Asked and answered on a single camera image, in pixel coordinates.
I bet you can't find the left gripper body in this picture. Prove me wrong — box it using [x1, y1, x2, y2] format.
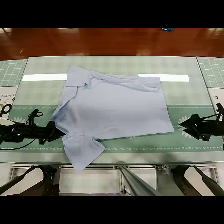
[39, 120, 66, 145]

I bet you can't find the silver frame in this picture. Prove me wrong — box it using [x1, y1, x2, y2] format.
[0, 161, 224, 197]

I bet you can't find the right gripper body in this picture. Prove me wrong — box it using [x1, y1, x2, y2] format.
[178, 113, 212, 142]

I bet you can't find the black cable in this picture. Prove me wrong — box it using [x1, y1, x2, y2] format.
[0, 137, 38, 152]

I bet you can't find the light blue shirt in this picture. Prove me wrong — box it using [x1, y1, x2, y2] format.
[49, 65, 175, 173]

